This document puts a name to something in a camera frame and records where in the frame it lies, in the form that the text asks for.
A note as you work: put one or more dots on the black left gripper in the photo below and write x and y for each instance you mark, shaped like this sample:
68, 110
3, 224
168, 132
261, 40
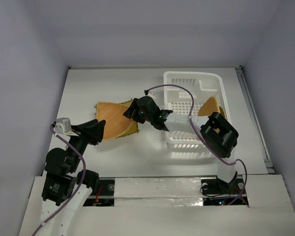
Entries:
94, 128

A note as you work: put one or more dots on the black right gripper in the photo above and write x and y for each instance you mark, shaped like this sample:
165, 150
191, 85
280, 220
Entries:
135, 110

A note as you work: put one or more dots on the rounded woven bamboo tray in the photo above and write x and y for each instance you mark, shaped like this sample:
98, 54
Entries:
113, 118

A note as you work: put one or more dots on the square woven bamboo tray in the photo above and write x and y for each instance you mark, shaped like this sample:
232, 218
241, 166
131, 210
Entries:
135, 129

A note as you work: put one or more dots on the round woven bamboo plate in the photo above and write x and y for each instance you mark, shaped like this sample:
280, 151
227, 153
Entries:
210, 106

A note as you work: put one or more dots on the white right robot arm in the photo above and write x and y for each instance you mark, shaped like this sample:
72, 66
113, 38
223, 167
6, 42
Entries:
213, 130

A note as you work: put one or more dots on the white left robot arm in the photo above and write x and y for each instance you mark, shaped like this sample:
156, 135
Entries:
68, 183

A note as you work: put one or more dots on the white plastic dish rack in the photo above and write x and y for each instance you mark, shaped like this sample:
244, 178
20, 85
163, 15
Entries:
202, 86

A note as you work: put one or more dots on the white foam front panel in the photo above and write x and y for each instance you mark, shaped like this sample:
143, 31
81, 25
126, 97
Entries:
174, 207

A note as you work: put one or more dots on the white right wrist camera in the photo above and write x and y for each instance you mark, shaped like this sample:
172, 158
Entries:
149, 94

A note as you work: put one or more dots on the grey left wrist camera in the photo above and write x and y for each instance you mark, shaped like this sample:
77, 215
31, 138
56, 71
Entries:
62, 126

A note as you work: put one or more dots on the aluminium side rail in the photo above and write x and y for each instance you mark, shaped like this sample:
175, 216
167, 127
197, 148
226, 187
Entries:
253, 116

